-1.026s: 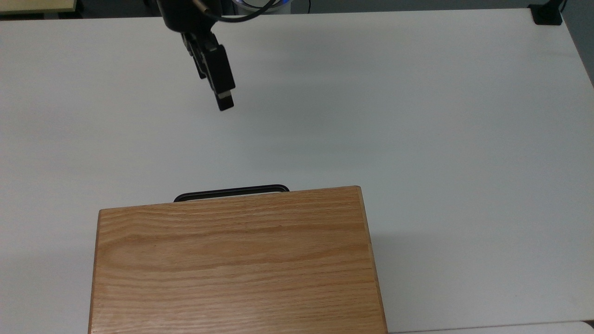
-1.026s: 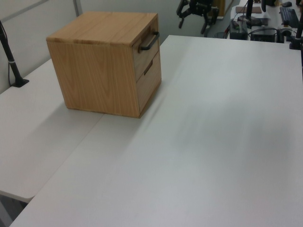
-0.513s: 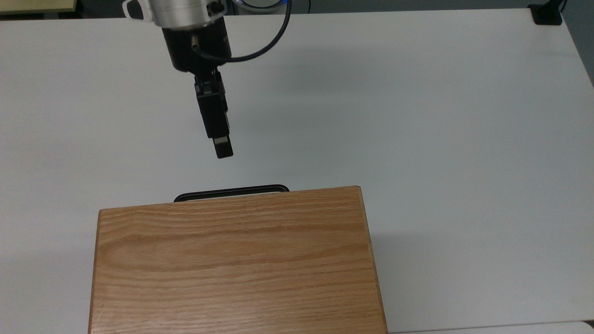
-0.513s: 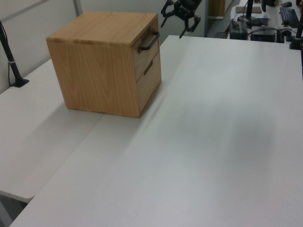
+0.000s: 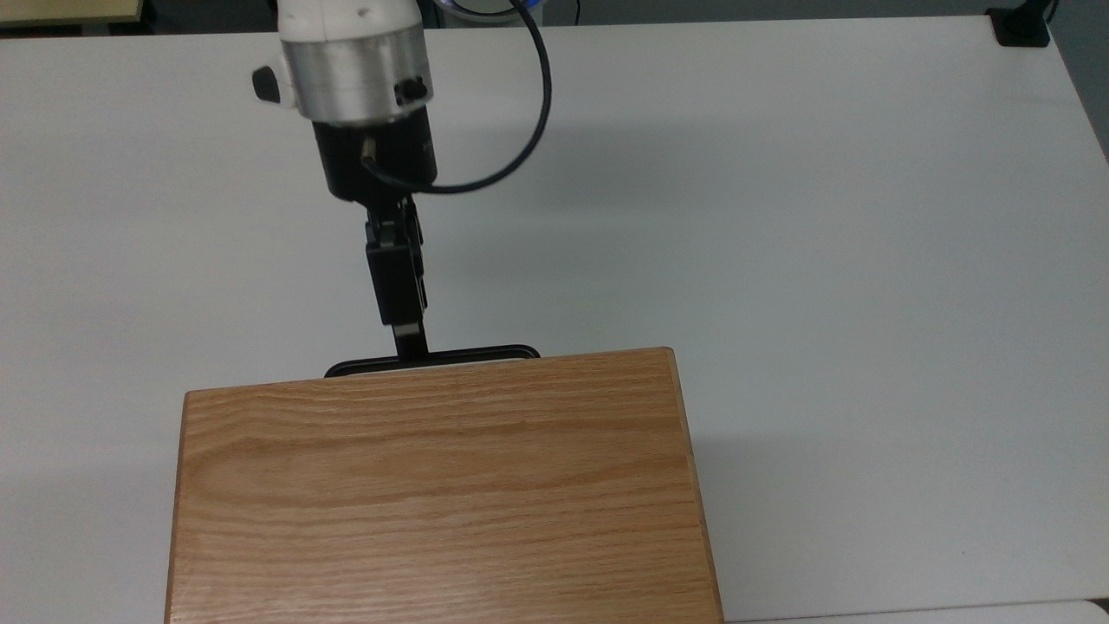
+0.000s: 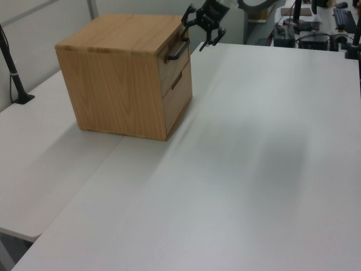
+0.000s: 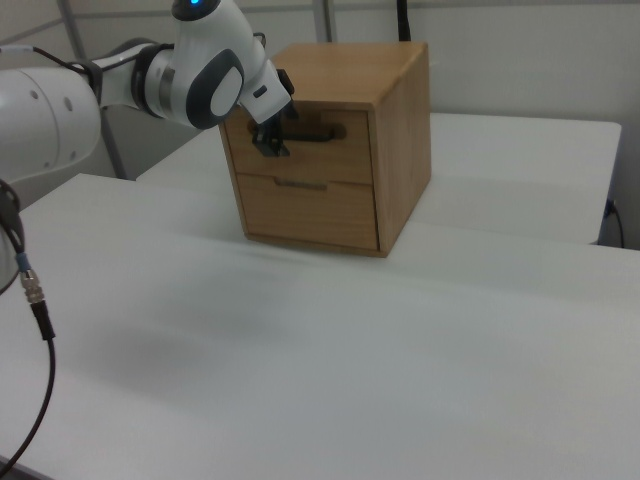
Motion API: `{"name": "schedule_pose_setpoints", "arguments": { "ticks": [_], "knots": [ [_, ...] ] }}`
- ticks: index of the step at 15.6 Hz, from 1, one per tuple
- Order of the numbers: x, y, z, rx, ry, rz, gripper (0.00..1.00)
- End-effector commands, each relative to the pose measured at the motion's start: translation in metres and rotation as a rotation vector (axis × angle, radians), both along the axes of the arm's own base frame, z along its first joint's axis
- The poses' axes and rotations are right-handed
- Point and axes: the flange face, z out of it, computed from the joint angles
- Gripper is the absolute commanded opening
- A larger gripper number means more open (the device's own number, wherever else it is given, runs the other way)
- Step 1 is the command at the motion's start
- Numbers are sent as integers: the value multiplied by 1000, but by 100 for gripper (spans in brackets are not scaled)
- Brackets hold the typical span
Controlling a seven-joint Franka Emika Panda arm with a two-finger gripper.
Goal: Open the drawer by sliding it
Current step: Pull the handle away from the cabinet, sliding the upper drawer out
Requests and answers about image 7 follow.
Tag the wooden drawer with notch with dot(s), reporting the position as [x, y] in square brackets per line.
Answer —
[310, 215]

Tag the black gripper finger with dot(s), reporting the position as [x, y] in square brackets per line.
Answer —
[270, 141]
[292, 110]

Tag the wooden two-drawer cabinet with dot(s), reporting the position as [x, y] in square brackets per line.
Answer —
[400, 150]

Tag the black camera pole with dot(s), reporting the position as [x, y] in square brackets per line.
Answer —
[404, 20]

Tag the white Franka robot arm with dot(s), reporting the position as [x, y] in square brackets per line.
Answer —
[50, 115]

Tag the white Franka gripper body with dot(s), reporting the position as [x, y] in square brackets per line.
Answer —
[267, 92]

